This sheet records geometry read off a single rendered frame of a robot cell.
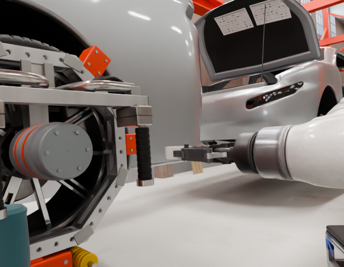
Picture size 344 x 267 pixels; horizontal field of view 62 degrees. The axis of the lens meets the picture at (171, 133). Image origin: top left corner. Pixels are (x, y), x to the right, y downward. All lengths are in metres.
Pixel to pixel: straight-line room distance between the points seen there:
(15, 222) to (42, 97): 0.26
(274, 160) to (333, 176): 0.08
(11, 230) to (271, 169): 0.51
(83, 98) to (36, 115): 0.20
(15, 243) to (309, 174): 0.56
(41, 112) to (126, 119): 0.23
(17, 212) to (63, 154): 0.15
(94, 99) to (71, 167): 0.16
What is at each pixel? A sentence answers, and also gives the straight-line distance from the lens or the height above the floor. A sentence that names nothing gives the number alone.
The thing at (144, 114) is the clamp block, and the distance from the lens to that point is 0.72.
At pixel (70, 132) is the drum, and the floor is 0.89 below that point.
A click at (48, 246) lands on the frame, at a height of 0.60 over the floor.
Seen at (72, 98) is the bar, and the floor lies 0.96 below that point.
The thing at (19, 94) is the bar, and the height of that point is 0.96.
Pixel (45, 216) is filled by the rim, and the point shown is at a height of 0.65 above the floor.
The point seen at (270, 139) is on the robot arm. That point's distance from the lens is 0.48.
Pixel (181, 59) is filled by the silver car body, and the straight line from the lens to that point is 1.44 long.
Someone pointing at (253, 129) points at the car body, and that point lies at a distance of 3.03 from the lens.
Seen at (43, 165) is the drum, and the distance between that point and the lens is 0.67.
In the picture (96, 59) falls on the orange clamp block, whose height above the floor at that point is 1.12.
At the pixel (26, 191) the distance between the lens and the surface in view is 1.09.
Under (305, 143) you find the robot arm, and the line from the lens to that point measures 0.45.
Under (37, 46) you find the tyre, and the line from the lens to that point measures 0.96.
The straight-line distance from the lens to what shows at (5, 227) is 0.68.
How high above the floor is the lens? 0.87
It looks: level
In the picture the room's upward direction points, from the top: 4 degrees counter-clockwise
